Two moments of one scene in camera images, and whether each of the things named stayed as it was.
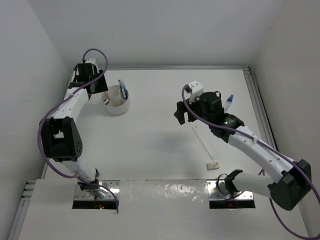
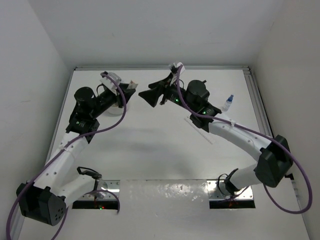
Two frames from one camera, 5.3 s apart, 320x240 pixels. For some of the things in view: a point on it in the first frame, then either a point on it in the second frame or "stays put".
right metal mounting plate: x=239 y=199 stays put
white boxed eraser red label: x=212 y=166 -> x=132 y=85
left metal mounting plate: x=86 y=200 stays put
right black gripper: x=180 y=113 -> x=152 y=95
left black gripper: x=102 y=87 -> x=119 y=100
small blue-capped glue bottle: x=228 y=102 stays put
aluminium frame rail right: x=261 y=105 stays put
